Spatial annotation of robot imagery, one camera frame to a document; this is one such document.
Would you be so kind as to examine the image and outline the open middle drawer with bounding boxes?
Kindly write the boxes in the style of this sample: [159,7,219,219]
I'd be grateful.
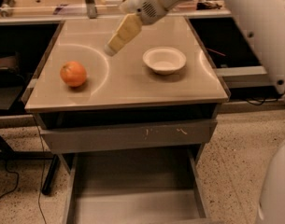
[62,147,223,224]

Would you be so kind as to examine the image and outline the white paper bowl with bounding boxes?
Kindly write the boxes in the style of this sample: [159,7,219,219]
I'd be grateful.
[143,47,187,76]

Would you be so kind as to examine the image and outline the grey side shelf right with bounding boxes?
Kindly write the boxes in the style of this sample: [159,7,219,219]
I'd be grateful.
[215,66,272,89]

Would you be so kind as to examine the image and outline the metal post left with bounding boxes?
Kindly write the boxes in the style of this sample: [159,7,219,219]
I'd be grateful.
[85,0,97,19]

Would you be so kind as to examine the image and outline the black table leg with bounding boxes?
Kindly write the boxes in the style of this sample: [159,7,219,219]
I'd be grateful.
[41,155,59,195]

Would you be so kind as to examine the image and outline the closed top drawer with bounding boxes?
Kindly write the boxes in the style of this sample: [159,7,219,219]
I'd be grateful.
[41,119,217,154]

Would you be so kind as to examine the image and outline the grey drawer cabinet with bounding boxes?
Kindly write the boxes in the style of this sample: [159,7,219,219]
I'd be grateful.
[21,15,232,224]

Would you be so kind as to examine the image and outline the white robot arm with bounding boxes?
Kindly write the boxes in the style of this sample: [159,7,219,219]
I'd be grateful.
[105,0,285,224]

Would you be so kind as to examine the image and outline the black floor cable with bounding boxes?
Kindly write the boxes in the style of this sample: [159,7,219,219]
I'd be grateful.
[0,75,48,224]

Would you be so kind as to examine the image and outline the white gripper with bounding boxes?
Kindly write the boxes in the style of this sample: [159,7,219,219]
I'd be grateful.
[104,0,167,56]

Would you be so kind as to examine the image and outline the orange fruit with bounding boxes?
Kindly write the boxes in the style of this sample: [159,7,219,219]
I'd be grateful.
[60,61,87,88]

